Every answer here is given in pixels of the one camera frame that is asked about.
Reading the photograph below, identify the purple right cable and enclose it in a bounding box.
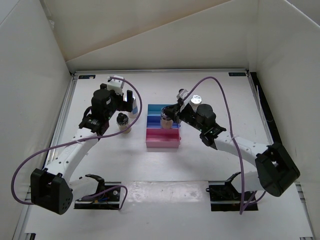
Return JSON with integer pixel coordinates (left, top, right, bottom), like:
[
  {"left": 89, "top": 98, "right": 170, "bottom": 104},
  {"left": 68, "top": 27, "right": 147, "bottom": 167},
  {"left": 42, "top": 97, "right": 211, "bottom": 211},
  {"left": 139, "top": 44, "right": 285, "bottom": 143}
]
[{"left": 183, "top": 76, "right": 266, "bottom": 215}]

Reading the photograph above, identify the dark table label left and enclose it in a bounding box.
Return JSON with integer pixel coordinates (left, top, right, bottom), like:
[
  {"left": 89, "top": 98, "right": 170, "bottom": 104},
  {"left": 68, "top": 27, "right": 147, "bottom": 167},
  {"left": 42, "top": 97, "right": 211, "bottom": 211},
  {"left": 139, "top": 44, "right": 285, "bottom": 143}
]
[{"left": 78, "top": 74, "right": 96, "bottom": 80}]

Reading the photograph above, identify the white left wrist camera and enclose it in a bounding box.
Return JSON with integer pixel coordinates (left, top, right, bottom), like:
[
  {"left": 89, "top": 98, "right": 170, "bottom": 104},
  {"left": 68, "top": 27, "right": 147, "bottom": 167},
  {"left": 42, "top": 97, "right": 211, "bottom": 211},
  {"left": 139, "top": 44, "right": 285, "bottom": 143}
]
[{"left": 106, "top": 75, "right": 125, "bottom": 96}]

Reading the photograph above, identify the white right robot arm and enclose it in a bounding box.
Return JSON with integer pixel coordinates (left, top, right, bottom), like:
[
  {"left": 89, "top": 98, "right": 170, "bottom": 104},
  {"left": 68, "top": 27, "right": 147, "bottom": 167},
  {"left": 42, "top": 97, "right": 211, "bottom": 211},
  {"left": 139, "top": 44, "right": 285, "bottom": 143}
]
[{"left": 163, "top": 104, "right": 301, "bottom": 200}]

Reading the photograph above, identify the purple cable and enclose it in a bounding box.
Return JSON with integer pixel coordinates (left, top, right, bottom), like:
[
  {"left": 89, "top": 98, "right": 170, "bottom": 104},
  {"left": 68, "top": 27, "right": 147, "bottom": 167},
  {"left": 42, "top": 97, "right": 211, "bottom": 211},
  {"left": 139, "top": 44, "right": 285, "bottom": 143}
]
[
  {"left": 11, "top": 77, "right": 143, "bottom": 211},
  {"left": 183, "top": 76, "right": 266, "bottom": 215}
]

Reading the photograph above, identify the dark blue tray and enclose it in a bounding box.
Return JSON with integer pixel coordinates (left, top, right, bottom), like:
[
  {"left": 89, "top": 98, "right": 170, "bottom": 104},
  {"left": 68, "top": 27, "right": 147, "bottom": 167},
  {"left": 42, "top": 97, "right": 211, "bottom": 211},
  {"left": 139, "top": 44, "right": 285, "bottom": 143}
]
[{"left": 146, "top": 115, "right": 180, "bottom": 129}]

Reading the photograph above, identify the silver-lid salt bottle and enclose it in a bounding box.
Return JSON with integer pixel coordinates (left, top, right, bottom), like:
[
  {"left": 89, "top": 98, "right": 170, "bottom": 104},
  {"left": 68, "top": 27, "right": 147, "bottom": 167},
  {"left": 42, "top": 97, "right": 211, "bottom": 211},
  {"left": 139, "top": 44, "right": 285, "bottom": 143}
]
[
  {"left": 128, "top": 95, "right": 139, "bottom": 119},
  {"left": 189, "top": 94, "right": 202, "bottom": 112}
]

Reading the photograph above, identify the pink tray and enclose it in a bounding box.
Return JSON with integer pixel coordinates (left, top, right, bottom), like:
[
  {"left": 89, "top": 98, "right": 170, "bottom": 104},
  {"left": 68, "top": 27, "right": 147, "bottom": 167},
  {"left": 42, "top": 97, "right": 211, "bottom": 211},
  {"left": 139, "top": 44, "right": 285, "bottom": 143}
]
[{"left": 145, "top": 128, "right": 181, "bottom": 149}]

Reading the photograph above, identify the light blue tray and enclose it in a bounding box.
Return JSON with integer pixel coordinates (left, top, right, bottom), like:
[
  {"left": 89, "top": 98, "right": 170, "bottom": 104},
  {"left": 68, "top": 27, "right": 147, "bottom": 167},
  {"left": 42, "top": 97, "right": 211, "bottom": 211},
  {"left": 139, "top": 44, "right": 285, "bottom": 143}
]
[{"left": 147, "top": 104, "right": 171, "bottom": 116}]

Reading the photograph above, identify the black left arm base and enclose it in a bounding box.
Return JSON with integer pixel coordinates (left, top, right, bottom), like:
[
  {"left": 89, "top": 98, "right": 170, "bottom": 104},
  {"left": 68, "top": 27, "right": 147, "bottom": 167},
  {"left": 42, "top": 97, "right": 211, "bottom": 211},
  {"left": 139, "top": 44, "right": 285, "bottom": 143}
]
[{"left": 73, "top": 174, "right": 123, "bottom": 210}]

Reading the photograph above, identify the dark table label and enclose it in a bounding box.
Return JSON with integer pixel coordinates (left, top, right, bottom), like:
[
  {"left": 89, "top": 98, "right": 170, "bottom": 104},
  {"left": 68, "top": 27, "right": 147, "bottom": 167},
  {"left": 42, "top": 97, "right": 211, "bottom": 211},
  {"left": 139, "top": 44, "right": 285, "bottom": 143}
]
[
  {"left": 228, "top": 72, "right": 247, "bottom": 77},
  {"left": 78, "top": 74, "right": 96, "bottom": 80}
]

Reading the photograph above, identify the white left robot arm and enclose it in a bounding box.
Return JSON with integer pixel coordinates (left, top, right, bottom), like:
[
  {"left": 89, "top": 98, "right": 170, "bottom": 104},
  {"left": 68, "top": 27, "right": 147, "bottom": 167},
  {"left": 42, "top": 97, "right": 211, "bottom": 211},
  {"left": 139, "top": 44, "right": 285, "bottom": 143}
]
[{"left": 30, "top": 83, "right": 134, "bottom": 215}]

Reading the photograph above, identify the dark table label right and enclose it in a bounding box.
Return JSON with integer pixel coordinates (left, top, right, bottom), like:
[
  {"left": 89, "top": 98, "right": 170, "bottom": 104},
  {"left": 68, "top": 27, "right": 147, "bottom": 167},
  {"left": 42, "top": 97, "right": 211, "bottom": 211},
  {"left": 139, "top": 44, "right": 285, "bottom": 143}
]
[{"left": 228, "top": 72, "right": 247, "bottom": 77}]

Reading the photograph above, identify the silver-lid salt bottle right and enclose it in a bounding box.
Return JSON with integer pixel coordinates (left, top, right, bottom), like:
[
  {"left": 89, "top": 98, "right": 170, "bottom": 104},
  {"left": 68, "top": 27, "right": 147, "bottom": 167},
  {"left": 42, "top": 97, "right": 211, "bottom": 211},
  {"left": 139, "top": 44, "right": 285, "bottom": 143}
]
[{"left": 189, "top": 94, "right": 202, "bottom": 112}]

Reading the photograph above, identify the silver-lid salt bottle left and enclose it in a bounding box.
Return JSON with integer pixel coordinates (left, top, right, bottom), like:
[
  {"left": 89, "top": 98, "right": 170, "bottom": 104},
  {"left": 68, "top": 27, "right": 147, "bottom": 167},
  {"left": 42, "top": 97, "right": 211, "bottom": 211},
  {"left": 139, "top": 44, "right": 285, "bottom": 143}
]
[{"left": 128, "top": 95, "right": 139, "bottom": 119}]

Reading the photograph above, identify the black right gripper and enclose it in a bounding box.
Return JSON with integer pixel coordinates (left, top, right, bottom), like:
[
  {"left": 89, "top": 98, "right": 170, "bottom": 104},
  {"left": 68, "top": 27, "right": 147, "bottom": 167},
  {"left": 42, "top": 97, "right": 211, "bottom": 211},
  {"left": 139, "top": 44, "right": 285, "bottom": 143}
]
[{"left": 164, "top": 103, "right": 205, "bottom": 133}]

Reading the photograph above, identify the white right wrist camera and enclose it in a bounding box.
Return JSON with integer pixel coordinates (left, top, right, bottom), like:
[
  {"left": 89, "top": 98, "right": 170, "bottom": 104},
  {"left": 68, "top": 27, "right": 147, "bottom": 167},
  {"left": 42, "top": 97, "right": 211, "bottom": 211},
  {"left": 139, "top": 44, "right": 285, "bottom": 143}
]
[{"left": 176, "top": 88, "right": 192, "bottom": 103}]

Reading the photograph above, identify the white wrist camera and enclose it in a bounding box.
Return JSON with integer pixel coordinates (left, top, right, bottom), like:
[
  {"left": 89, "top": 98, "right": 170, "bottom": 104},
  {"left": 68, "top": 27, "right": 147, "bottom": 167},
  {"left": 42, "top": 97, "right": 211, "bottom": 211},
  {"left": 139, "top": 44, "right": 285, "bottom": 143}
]
[
  {"left": 106, "top": 75, "right": 125, "bottom": 96},
  {"left": 176, "top": 88, "right": 192, "bottom": 103}
]

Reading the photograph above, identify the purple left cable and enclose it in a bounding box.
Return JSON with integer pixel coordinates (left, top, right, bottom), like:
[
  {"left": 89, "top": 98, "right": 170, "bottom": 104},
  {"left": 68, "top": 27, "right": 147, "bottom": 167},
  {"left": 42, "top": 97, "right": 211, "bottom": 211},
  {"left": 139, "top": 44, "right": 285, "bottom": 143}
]
[{"left": 11, "top": 77, "right": 143, "bottom": 211}]

